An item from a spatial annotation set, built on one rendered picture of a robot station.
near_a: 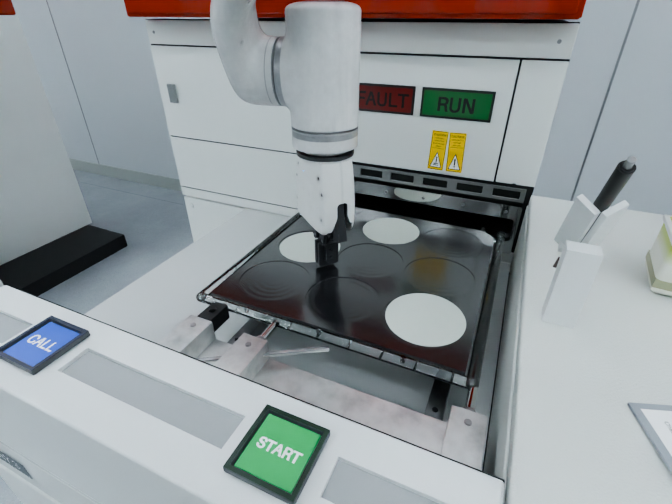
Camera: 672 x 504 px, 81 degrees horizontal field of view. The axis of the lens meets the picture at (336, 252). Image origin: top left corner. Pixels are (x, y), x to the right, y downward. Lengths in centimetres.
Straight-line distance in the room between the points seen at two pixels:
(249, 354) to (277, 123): 54
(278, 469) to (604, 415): 25
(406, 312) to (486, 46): 43
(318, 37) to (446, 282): 36
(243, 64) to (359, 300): 32
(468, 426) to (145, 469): 27
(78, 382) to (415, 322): 36
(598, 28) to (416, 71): 154
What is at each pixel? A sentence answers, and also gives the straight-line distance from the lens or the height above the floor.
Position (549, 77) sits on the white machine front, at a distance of 72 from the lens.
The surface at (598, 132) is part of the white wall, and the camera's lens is 228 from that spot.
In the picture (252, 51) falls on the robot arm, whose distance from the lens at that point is 49.
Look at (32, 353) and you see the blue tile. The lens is 47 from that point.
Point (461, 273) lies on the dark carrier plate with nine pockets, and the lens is 62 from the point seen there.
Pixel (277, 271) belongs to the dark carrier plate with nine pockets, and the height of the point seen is 90.
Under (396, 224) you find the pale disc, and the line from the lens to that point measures 73.
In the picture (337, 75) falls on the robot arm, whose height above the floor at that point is 117.
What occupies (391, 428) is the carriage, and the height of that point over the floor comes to 88.
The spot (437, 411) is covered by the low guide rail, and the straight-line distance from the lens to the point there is 49.
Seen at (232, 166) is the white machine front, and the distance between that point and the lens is 98.
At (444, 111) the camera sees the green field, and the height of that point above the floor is 109.
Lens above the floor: 123
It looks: 31 degrees down
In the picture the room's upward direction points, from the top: straight up
